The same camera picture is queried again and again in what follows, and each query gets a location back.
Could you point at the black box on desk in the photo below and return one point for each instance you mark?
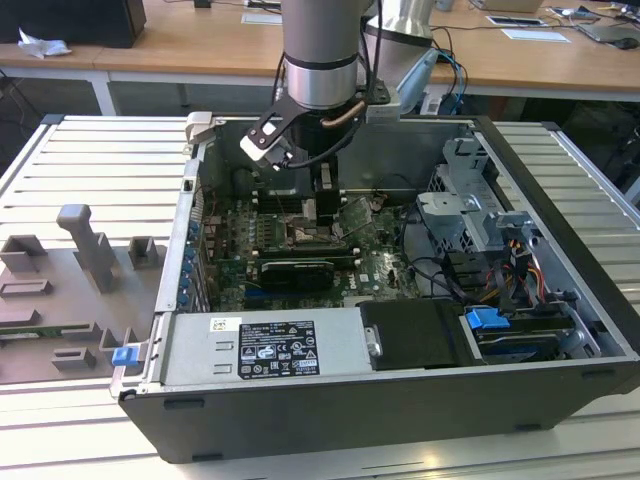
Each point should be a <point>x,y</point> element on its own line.
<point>75,22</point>

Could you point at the wooden desk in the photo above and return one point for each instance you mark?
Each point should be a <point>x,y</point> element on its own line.
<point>200,50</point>

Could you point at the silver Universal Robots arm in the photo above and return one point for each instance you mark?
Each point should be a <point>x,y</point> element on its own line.
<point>320,40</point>

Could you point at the black graphics card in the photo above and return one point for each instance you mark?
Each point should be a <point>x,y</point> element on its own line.
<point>300,275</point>

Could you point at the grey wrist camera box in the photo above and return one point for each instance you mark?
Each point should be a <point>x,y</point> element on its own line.
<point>382,112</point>

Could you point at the round silver coin battery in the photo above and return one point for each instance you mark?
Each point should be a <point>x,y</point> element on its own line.
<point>381,201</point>

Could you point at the crumpled white paper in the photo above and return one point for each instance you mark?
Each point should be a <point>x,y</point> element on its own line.
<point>42,47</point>

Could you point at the blue plastic latch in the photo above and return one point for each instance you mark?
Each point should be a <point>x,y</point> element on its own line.
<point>124,357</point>

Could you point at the green RAM stick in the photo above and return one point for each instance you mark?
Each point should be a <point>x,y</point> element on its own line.
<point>40,331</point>

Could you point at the hard disk in blue carrier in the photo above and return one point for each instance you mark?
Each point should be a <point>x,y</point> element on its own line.
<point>487,317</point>

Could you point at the silver power supply box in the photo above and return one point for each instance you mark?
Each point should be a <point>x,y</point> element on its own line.
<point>200,350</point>

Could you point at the RAM slot with white clips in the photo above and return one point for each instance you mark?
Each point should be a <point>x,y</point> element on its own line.
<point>345,250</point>
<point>350,260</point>
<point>280,206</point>
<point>280,198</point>

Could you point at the open black PC case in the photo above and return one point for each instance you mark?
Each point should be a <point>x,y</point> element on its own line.
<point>350,415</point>

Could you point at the white wrist camera on bracket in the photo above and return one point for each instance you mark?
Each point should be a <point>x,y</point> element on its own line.
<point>265,140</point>

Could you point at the thin metal locking lever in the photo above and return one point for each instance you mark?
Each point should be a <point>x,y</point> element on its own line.
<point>286,210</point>

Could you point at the grey plastic case latch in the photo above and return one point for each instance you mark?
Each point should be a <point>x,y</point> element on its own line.
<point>200,125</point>

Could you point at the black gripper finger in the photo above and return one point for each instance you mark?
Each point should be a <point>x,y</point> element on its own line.
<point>327,207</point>

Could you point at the brown curved tube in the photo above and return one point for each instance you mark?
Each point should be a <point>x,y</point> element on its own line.
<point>340,121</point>

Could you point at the green motherboard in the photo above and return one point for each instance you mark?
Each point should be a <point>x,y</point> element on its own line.
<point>380,260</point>

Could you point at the CPU socket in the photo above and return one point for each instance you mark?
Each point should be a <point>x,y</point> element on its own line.
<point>300,240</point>

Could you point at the perforated metal drive cage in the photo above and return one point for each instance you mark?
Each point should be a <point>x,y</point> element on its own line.
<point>450,220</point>

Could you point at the pale blue teach pendant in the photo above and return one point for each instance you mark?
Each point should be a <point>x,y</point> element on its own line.
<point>417,80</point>

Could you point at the silver square CPU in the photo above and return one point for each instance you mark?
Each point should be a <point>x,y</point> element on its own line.
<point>312,234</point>

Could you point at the grey laptop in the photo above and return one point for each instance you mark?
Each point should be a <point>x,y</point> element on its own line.
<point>600,31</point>

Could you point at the grey parts rack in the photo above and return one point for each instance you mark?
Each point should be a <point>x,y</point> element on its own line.
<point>50,300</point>

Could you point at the black plastic air shroud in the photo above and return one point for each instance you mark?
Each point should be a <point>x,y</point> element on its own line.
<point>415,335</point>

